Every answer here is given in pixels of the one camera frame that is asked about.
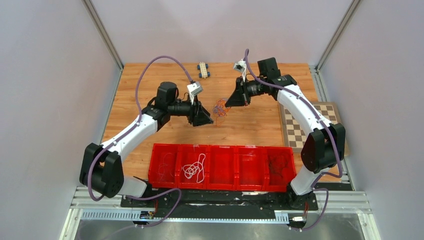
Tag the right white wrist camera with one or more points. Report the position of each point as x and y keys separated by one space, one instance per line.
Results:
x=241 y=67

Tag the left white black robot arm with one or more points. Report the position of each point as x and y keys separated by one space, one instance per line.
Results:
x=102 y=164

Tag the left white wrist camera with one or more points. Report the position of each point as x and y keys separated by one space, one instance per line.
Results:
x=193 y=90

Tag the red bin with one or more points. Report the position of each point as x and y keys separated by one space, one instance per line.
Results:
x=281 y=168
x=251 y=168
x=194 y=162
x=165 y=166
x=222 y=168

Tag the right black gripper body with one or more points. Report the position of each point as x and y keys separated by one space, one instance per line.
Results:
x=244 y=90

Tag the aluminium frame rail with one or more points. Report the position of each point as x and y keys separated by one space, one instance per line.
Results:
x=333 y=201

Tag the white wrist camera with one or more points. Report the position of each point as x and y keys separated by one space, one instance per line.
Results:
x=193 y=90
x=241 y=67

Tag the red bin middle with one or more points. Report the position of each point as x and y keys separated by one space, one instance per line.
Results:
x=222 y=168

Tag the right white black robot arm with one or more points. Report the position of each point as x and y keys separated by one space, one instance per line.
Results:
x=325 y=141

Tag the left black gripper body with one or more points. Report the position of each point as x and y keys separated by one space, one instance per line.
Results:
x=193 y=118

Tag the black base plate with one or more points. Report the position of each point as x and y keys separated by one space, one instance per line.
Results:
x=215 y=204

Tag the white blue toy car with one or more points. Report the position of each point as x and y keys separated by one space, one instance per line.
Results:
x=203 y=70

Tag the wooden chessboard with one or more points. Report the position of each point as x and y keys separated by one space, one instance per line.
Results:
x=293 y=135

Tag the red bin rightmost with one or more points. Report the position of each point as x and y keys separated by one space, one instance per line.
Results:
x=281 y=168

